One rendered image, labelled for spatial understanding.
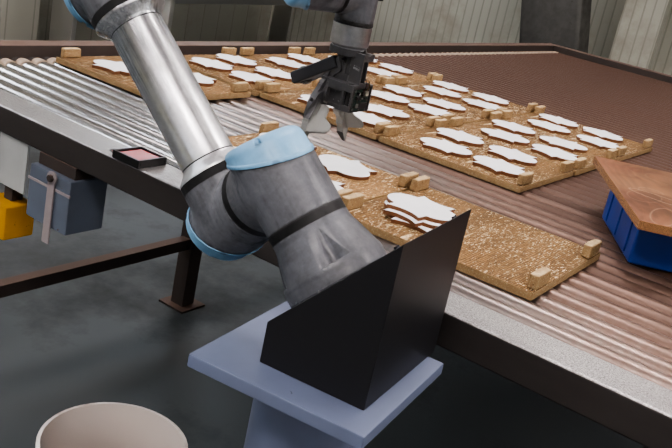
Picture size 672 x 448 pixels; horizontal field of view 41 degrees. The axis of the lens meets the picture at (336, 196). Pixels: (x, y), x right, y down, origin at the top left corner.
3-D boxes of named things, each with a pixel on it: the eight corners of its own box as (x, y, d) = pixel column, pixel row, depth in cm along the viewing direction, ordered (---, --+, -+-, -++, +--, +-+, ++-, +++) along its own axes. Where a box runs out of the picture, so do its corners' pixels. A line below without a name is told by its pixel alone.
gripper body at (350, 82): (346, 116, 169) (359, 53, 166) (310, 104, 174) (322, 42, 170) (367, 113, 176) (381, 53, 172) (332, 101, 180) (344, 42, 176)
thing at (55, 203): (58, 253, 189) (68, 171, 184) (18, 229, 196) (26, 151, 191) (100, 243, 198) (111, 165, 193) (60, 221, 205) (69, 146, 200)
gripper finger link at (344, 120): (361, 147, 182) (355, 113, 175) (337, 138, 185) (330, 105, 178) (370, 137, 183) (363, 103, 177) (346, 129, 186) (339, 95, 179)
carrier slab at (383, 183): (329, 216, 170) (331, 209, 170) (173, 151, 190) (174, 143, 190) (418, 191, 199) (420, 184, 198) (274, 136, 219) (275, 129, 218)
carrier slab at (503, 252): (530, 301, 150) (533, 293, 149) (332, 217, 170) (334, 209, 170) (598, 259, 178) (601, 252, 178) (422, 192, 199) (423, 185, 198)
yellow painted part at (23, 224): (2, 241, 202) (12, 141, 195) (-21, 227, 207) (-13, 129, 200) (32, 235, 209) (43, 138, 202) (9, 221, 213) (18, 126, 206)
